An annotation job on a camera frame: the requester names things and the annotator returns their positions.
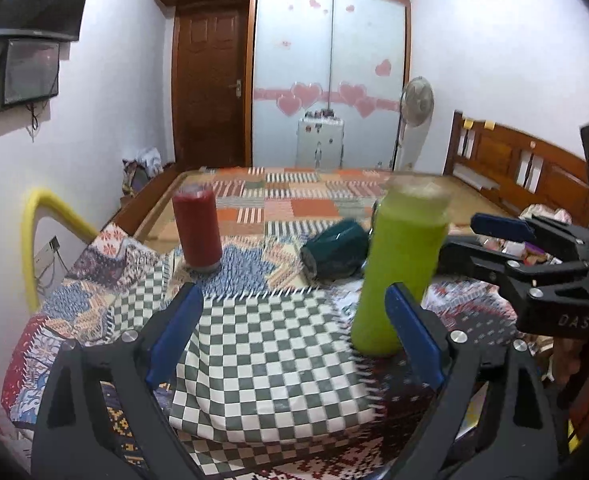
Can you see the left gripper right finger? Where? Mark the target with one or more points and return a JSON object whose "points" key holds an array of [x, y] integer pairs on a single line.
{"points": [[490, 418]]}

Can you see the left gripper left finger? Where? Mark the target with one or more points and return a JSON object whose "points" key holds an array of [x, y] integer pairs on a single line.
{"points": [[73, 437]]}

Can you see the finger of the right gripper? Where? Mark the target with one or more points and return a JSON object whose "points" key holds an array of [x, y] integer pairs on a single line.
{"points": [[564, 241], [464, 255]]}

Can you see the green tumbler cup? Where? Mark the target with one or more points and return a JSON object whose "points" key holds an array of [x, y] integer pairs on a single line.
{"points": [[408, 229]]}

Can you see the red tumbler cup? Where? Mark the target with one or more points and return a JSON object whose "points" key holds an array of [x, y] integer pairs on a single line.
{"points": [[195, 214]]}

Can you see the wooden bed headboard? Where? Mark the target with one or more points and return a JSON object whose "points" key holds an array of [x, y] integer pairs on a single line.
{"points": [[514, 170]]}

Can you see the dark green mug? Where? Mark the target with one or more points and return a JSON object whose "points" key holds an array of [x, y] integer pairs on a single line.
{"points": [[338, 252]]}

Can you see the white standing fan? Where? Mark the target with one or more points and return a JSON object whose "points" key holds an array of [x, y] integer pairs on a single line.
{"points": [[417, 105]]}

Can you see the white small cabinet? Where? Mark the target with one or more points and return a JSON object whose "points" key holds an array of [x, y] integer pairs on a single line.
{"points": [[320, 138]]}

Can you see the striped patchwork bed cover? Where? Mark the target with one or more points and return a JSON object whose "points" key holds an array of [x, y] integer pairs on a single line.
{"points": [[293, 202]]}

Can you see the patchwork quilt cloth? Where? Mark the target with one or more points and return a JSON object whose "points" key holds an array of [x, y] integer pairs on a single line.
{"points": [[268, 386]]}

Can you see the sliding wardrobe with hearts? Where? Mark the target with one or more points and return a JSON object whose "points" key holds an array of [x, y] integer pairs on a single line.
{"points": [[294, 57]]}

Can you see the clothes pile in corner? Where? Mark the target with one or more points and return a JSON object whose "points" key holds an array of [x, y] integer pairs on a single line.
{"points": [[138, 172]]}

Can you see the brown wooden door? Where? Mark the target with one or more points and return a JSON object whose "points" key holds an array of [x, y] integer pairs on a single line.
{"points": [[208, 63]]}

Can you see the wall power socket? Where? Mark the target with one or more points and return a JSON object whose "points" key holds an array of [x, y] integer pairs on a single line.
{"points": [[45, 260]]}

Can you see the small wall monitor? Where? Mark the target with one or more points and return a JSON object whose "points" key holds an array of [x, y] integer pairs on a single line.
{"points": [[29, 72]]}

